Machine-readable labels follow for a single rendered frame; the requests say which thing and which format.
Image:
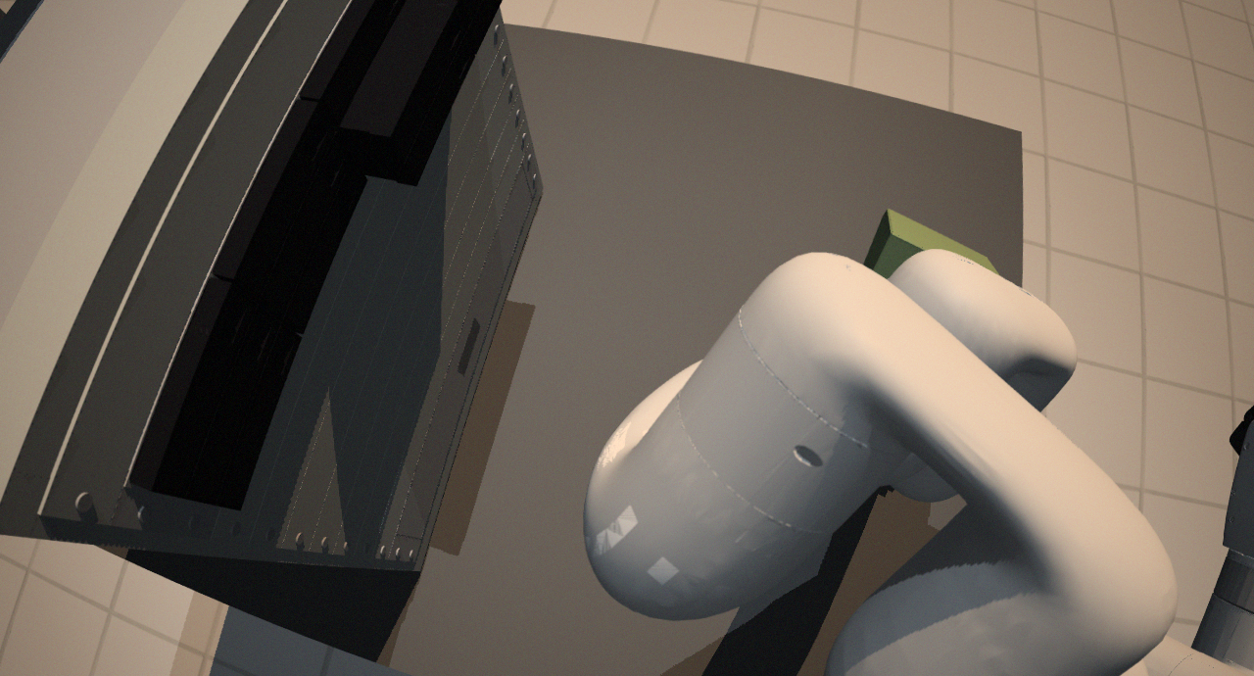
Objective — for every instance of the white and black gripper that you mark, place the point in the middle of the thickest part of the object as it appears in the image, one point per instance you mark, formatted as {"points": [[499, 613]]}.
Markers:
{"points": [[1239, 526]]}

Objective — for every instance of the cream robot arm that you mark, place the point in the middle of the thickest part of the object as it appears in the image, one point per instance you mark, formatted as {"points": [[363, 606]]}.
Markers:
{"points": [[824, 381]]}

